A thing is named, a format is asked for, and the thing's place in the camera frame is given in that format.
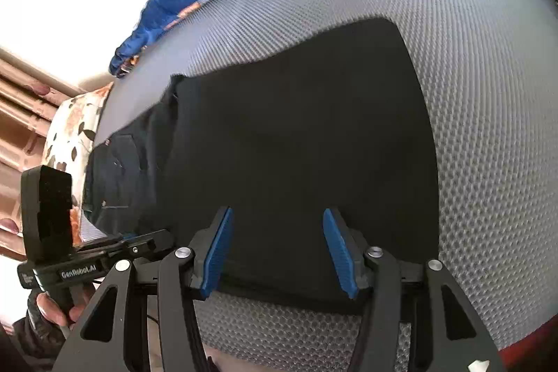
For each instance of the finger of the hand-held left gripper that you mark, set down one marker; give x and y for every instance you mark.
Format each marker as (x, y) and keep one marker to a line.
(150, 245)

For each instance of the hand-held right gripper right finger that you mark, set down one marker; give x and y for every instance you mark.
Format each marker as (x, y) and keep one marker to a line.
(340, 254)

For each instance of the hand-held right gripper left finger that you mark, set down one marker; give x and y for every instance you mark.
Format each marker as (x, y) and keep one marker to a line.
(218, 250)

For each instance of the black pants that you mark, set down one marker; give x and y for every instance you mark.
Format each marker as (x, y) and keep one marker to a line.
(305, 136)

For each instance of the person's left forearm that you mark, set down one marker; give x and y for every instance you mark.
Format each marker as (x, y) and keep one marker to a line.
(30, 339)

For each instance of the person's left hand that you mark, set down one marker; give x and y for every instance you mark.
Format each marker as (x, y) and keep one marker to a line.
(56, 313)

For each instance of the white orange floral pillow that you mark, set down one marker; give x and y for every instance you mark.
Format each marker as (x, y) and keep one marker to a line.
(74, 128)

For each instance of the pink floral curtain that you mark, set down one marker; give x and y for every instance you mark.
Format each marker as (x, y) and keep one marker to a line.
(26, 123)

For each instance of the grey mesh mattress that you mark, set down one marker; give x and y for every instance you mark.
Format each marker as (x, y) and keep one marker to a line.
(479, 136)

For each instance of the red wooden bed frame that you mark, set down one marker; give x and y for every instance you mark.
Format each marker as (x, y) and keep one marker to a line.
(518, 354)

